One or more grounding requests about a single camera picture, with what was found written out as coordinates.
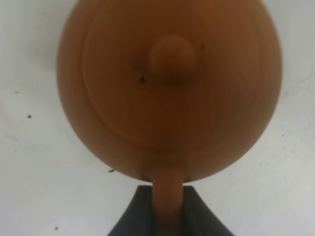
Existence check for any brown clay teapot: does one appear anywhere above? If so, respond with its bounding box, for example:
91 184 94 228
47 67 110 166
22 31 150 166
57 0 282 236

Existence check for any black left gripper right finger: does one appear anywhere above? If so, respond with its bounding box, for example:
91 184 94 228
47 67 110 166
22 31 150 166
182 186 234 236

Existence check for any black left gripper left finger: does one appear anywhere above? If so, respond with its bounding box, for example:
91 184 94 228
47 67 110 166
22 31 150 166
108 185 155 236

